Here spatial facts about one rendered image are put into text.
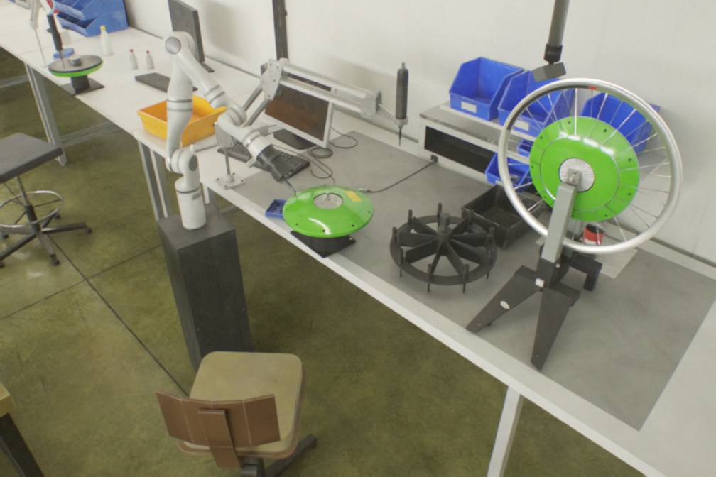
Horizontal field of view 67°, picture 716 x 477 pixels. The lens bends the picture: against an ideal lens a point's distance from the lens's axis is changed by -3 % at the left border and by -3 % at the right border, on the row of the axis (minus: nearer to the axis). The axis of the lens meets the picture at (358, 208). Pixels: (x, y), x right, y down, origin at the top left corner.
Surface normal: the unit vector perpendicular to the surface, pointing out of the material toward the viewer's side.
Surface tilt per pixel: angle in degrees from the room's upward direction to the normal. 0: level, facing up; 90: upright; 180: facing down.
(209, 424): 93
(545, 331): 18
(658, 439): 0
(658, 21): 90
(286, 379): 0
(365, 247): 0
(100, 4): 90
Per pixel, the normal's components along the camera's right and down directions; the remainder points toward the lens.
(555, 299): -0.21, -0.67
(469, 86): 0.70, 0.35
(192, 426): -0.14, 0.54
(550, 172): -0.76, 0.39
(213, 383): 0.00, -0.84
